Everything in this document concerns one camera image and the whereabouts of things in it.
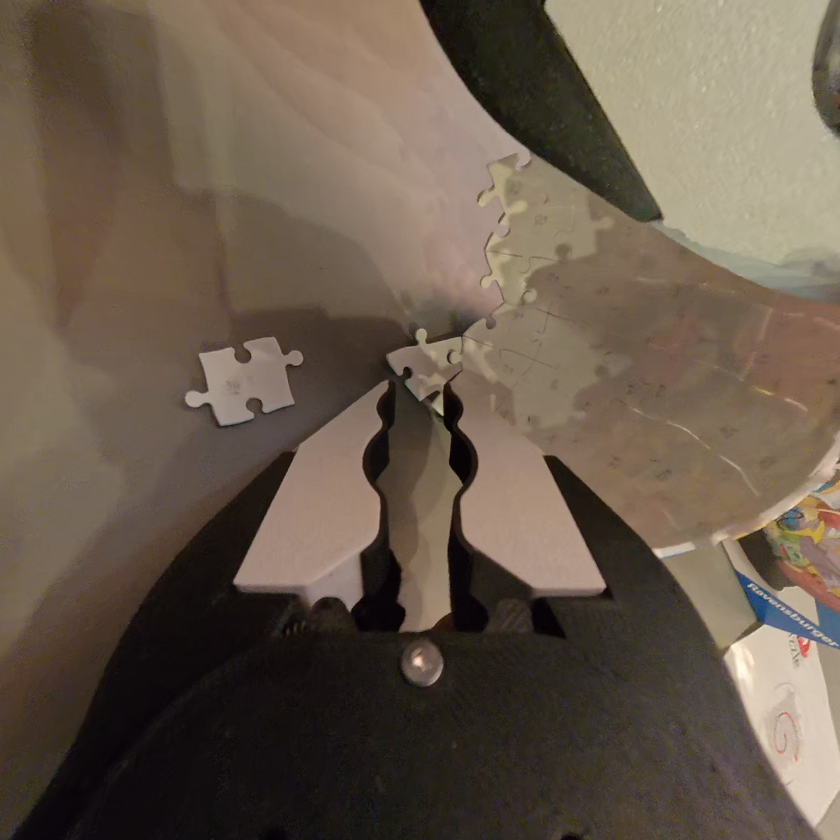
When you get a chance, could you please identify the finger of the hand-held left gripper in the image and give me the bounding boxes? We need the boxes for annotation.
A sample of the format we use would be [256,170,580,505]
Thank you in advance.
[164,0,664,329]
[550,0,840,265]

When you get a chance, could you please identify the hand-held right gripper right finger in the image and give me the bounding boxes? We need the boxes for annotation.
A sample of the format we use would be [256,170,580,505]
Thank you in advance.
[441,382,607,613]

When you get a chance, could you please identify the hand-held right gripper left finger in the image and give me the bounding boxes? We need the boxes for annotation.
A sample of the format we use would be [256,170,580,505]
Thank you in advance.
[233,381,403,610]

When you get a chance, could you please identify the white squarish puzzle piece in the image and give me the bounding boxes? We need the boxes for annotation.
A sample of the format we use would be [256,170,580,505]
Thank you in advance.
[184,336,305,426]

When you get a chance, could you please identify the partly built puzzle ball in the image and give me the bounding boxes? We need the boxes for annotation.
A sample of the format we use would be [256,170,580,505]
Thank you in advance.
[459,152,840,551]

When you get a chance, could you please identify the white triangular puzzle piece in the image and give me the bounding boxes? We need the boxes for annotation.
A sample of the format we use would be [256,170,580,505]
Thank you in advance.
[386,328,464,403]

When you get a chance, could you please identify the white instruction sheet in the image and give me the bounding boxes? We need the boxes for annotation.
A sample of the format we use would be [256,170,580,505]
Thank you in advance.
[725,591,840,829]

